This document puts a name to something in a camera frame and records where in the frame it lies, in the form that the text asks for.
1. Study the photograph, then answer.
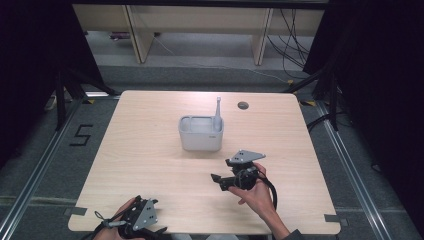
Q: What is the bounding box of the white electric toothbrush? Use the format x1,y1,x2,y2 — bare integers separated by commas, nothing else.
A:
213,96,224,133

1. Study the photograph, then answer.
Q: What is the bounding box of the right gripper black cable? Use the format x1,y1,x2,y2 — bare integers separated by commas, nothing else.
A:
254,174,279,212

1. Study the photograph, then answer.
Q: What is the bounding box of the beige wooden desk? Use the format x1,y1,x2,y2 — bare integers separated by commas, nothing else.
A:
72,3,326,66

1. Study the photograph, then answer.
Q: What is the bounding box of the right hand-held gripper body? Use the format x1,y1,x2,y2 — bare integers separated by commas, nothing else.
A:
225,149,267,192

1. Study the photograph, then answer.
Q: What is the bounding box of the grey tape piece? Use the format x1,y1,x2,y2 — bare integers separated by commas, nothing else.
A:
323,214,349,228
63,206,88,217

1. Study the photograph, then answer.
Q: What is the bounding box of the black metal stand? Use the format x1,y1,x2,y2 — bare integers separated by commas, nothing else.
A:
283,66,341,132
54,68,118,131

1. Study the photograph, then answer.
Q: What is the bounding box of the left gripper black strap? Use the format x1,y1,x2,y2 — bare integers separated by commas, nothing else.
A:
83,210,128,240

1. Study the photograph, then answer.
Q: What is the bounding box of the aluminium floor rail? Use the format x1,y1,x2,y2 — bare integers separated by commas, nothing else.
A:
0,96,84,239
314,99,389,240

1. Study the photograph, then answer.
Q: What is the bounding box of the thick black floor cable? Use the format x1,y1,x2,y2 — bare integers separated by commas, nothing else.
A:
306,112,335,133

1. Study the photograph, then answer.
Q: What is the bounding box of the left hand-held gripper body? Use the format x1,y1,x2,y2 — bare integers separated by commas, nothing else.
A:
118,195,159,239

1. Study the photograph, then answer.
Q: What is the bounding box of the person's right hand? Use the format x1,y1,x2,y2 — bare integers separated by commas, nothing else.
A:
228,162,278,223

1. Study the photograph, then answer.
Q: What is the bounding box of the bundle of black cables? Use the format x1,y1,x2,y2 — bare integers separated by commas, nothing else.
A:
266,8,313,79

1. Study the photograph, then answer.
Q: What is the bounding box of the grey toothbrush holder box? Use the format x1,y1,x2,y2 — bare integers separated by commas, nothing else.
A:
178,115,225,152

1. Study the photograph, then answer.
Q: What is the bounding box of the black curtain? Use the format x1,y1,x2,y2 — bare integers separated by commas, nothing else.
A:
303,0,424,228
0,0,104,168

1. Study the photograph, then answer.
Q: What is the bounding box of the person's left hand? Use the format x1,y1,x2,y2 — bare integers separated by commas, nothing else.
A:
94,197,148,240

